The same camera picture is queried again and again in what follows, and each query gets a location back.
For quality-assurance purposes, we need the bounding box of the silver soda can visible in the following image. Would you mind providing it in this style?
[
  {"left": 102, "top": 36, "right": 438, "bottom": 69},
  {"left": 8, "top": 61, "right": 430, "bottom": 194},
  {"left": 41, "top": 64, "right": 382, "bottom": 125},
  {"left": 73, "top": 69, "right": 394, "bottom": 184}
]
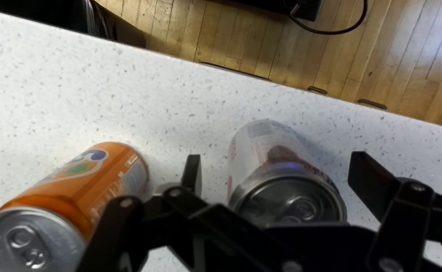
[{"left": 227, "top": 119, "right": 347, "bottom": 226}]

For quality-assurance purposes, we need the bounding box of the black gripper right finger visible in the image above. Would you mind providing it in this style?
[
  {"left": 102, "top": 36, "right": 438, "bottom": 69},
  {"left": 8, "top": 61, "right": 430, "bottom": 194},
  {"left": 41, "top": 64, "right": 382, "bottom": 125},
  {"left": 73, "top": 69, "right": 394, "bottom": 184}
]
[{"left": 349, "top": 150, "right": 442, "bottom": 272}]

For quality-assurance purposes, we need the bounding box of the orange soda can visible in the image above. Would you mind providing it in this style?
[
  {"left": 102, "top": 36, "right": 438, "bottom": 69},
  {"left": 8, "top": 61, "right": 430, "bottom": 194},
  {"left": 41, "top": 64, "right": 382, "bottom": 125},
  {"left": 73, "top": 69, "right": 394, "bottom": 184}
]
[{"left": 0, "top": 141, "right": 150, "bottom": 272}]

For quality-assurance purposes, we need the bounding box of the black cable on floor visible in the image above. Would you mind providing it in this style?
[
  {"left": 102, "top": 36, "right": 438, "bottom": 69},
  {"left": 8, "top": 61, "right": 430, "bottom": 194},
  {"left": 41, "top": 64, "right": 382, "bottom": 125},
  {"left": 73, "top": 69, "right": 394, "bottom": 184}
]
[{"left": 280, "top": 0, "right": 370, "bottom": 36}]

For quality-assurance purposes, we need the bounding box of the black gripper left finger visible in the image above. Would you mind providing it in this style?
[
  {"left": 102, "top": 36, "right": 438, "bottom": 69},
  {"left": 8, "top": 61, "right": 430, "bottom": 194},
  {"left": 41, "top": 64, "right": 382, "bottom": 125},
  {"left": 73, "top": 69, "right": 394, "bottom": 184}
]
[{"left": 76, "top": 152, "right": 264, "bottom": 272}]

